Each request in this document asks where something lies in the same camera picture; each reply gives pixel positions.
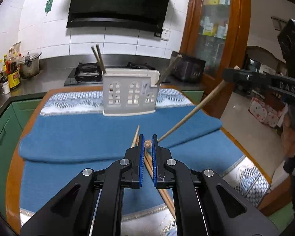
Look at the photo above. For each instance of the black range hood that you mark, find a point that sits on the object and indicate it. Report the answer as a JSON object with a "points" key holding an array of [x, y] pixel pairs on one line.
{"points": [[146, 15]]}

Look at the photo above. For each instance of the green wall sticker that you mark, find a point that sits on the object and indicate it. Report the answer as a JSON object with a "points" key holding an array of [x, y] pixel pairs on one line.
{"points": [[48, 6]]}

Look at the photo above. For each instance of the green kitchen cabinets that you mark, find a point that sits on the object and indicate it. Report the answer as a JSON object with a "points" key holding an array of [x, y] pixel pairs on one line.
{"points": [[7, 132]]}

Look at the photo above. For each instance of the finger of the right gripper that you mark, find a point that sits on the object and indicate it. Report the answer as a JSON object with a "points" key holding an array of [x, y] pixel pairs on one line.
{"points": [[247, 78]]}

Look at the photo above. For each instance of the white utensil holder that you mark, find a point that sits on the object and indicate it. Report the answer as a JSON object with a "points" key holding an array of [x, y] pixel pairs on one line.
{"points": [[129, 92]]}

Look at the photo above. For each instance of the chopstick in holder right slot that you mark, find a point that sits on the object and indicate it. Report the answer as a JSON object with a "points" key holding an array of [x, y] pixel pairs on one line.
{"points": [[168, 70]]}

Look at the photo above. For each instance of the steel pressure cooker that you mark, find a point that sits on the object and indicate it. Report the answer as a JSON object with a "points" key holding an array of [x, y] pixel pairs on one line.
{"points": [[29, 65]]}

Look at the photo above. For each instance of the small white seasoning jar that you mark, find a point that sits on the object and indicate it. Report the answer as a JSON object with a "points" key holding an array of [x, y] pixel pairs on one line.
{"points": [[5, 86]]}

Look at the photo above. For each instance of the person's right hand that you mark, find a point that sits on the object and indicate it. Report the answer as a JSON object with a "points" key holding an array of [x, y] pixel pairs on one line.
{"points": [[288, 137]]}

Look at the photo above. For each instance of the soy sauce bottle yellow label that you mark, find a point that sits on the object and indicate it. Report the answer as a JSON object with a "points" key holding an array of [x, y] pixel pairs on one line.
{"points": [[13, 72]]}

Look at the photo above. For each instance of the black countertop appliance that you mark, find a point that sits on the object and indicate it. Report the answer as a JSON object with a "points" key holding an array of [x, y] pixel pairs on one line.
{"points": [[189, 69]]}

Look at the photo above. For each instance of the dark chopstick in holder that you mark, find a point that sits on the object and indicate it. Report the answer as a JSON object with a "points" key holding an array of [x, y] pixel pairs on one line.
{"points": [[98, 59], [99, 55]]}

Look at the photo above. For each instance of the white wall socket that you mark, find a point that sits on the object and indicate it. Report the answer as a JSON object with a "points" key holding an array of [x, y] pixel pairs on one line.
{"points": [[165, 35]]}

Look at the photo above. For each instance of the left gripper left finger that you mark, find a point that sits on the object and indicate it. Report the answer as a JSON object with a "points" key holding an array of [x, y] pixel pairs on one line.
{"points": [[92, 202]]}

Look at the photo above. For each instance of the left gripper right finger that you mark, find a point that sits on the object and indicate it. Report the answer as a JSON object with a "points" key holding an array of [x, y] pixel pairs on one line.
{"points": [[204, 203]]}

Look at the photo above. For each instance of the black gas stove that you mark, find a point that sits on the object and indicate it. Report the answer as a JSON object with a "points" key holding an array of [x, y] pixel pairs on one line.
{"points": [[90, 73]]}

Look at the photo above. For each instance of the blue woven table mat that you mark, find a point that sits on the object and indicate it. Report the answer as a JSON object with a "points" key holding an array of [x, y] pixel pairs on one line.
{"points": [[199, 143]]}

